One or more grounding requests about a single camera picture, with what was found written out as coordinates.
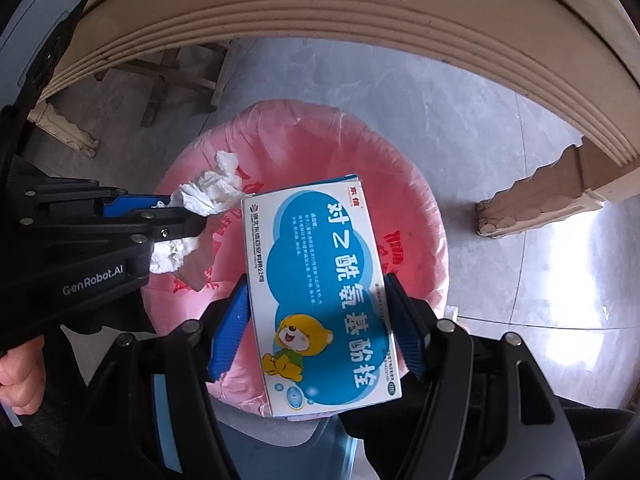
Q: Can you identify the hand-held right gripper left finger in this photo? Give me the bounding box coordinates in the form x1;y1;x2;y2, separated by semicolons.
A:
75;274;251;480

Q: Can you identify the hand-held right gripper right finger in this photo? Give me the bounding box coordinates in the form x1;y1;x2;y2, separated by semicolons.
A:
385;275;586;480

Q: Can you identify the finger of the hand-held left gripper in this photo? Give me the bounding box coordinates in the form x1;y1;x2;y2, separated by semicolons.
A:
15;207;208;281
7;172;173;221

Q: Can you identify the white tissue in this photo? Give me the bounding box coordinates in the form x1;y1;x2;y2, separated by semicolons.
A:
149;151;246;275

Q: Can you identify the blue medicine box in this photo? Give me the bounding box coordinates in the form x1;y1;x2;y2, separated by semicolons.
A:
241;174;403;418

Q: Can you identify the trash bin with pink bag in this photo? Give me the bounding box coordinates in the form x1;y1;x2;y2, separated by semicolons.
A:
141;100;449;416

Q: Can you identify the person's left hand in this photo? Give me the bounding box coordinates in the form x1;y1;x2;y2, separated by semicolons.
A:
0;335;47;416

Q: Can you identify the light blue plastic stool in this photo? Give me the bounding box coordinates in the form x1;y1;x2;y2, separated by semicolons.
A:
150;375;358;480

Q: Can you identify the wooden stool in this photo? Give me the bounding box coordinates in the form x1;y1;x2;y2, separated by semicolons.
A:
95;42;241;128

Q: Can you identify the cream coffee table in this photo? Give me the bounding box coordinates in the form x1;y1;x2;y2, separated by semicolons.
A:
27;0;640;241

